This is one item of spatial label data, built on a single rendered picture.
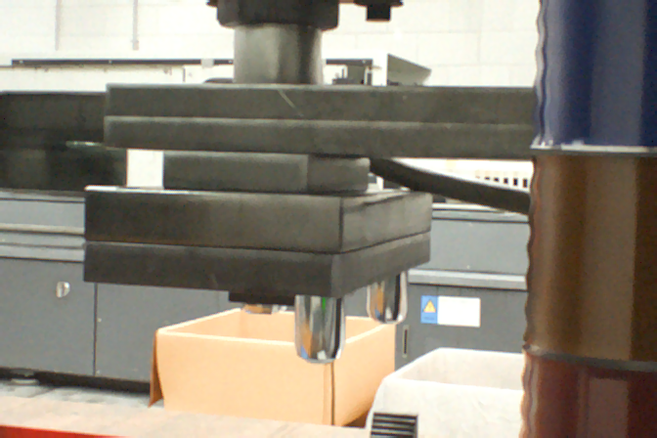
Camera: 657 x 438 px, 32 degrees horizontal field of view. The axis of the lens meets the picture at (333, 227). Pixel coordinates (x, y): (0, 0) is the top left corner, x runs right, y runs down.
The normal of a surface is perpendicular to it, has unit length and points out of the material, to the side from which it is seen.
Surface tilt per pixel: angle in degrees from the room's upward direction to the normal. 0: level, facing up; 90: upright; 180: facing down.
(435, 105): 90
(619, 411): 104
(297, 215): 90
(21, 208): 90
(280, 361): 88
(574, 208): 76
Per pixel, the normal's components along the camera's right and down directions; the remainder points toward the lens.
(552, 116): -0.88, 0.24
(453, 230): -0.32, 0.04
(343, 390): 0.93, 0.02
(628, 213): -0.31, -0.21
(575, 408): -0.65, 0.26
